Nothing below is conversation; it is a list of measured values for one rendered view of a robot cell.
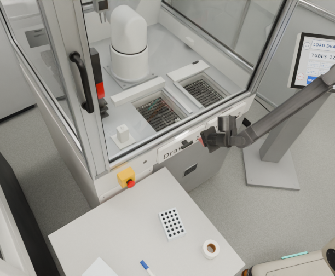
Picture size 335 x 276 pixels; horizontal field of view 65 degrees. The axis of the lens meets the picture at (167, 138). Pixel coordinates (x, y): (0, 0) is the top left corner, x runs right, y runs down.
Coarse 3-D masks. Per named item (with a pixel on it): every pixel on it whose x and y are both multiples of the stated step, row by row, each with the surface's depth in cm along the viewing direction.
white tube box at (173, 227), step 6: (168, 210) 118; (174, 210) 119; (162, 216) 116; (168, 216) 116; (174, 216) 116; (162, 222) 114; (168, 222) 114; (174, 222) 115; (180, 222) 115; (168, 228) 113; (174, 228) 113; (180, 228) 113; (168, 234) 111; (174, 234) 114; (180, 234) 112; (168, 240) 111
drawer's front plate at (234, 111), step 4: (240, 104) 146; (244, 104) 146; (232, 108) 143; (236, 108) 143; (240, 108) 146; (244, 108) 150; (224, 112) 141; (228, 112) 141; (232, 112) 143; (236, 112) 147; (240, 112) 150; (236, 116) 151; (240, 116) 154; (212, 120) 136; (216, 120) 137; (208, 124) 136; (212, 124) 137; (216, 124) 141; (208, 128) 137; (216, 128) 144
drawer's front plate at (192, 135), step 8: (200, 128) 132; (184, 136) 128; (192, 136) 132; (200, 136) 139; (168, 144) 124; (176, 144) 127; (192, 144) 139; (160, 152) 123; (168, 152) 128; (176, 152) 134; (160, 160) 129
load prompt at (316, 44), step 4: (316, 40) 148; (320, 40) 147; (312, 44) 148; (316, 44) 148; (320, 44) 148; (324, 44) 148; (328, 44) 148; (332, 44) 148; (312, 48) 148; (316, 48) 148; (320, 48) 148; (324, 48) 148; (328, 48) 148; (332, 48) 148
